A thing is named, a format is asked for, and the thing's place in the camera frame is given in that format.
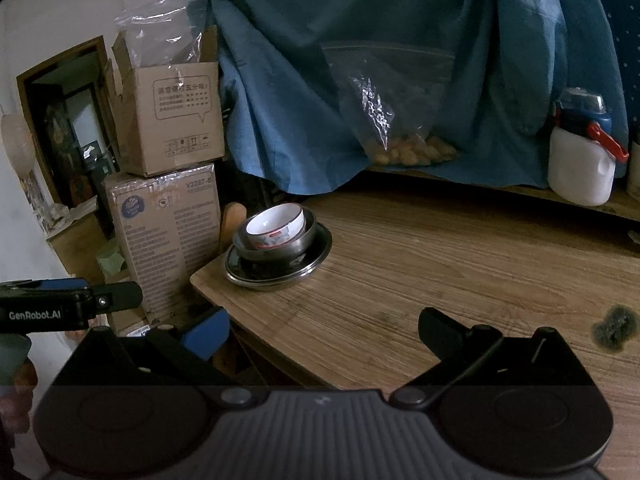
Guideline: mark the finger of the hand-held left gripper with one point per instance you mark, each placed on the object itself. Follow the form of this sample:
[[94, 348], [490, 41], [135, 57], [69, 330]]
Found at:
[[117, 297], [62, 285]]

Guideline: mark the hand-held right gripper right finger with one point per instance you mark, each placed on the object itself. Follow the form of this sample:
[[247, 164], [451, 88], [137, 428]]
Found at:
[[440, 327]]

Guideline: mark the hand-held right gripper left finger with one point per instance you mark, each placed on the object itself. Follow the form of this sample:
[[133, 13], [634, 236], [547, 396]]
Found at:
[[207, 332]]

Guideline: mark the large steel plate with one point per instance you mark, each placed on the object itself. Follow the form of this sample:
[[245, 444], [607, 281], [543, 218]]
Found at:
[[310, 260]]

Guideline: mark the small white bowl red rim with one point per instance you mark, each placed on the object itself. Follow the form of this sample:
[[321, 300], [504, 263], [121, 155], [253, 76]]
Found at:
[[275, 220]]

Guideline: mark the steel bowl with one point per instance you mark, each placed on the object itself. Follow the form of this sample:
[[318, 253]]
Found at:
[[306, 240]]

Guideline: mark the person's left hand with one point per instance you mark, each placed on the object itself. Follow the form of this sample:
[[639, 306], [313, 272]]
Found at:
[[17, 400]]

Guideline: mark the green crumpled bag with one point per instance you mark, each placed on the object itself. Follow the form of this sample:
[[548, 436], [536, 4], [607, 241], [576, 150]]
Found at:
[[110, 257]]

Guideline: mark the cluttered wooden side table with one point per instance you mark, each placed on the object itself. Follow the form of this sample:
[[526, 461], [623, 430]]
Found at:
[[75, 245]]

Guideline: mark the printed cardboard box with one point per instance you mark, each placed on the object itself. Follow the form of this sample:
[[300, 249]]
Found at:
[[160, 240]]

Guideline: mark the wooden paddle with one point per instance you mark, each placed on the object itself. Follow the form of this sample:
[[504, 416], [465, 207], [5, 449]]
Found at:
[[232, 225]]

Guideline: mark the open cardboard box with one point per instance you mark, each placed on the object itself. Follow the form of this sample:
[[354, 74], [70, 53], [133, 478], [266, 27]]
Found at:
[[170, 125]]

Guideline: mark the white plastic jug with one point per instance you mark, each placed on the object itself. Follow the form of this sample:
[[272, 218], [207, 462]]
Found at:
[[580, 170]]

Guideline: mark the clear plastic bag of nuts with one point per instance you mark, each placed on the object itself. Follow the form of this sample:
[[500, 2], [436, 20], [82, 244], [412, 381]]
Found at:
[[400, 110]]

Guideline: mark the empty clear plastic bag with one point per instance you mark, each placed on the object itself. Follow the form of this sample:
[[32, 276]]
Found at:
[[155, 30]]

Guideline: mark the dotted dark blue cloth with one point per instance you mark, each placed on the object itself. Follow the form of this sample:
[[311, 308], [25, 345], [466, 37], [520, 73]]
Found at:
[[625, 35]]

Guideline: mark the pale round wall hanging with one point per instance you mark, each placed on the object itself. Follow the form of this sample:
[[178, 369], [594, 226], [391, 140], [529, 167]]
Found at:
[[15, 145]]

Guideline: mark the brown door frame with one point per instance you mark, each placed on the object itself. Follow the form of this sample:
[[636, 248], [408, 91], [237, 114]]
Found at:
[[60, 60]]

